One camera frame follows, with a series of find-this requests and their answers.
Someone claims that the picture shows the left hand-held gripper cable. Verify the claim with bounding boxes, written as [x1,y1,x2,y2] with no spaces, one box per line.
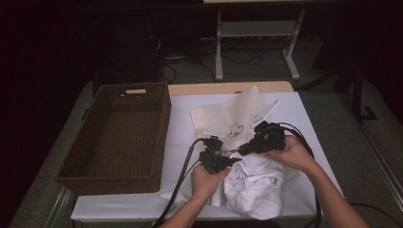
[151,138,207,228]

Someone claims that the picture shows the hand-held gripper cable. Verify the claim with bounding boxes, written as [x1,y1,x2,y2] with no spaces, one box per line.
[276,122,403,228]
[151,138,207,228]

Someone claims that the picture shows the black floor cables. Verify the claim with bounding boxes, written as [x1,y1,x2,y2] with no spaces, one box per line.
[160,34,265,84]

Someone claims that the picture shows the black metal stand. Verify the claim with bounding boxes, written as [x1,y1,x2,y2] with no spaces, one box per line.
[297,63,379,124]

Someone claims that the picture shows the white table mat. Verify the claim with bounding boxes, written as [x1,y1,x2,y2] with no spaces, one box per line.
[69,91,344,222]

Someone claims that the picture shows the person's left hand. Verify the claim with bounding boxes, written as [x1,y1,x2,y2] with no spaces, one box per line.
[190,164,232,204]

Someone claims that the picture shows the white metal desk frame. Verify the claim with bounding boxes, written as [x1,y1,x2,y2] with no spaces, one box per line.
[214,9,307,82]

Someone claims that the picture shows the cream drawstring bag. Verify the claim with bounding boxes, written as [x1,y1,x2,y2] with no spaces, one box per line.
[189,85,300,182]

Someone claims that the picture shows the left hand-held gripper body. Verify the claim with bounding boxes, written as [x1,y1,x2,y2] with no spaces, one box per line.
[199,130,235,175]

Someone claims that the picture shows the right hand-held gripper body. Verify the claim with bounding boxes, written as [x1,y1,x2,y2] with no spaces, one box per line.
[250,100,287,156]

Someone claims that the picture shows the white garment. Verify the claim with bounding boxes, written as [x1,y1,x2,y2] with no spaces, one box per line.
[160,151,288,221]

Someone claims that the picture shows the right hand-held gripper cable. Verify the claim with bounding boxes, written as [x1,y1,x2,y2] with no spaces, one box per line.
[276,122,403,228]

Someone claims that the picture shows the brown wicker basket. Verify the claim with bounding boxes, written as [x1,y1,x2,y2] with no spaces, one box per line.
[55,82,172,197]

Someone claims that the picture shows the person's right hand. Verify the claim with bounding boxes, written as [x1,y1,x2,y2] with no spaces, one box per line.
[262,135,319,174]

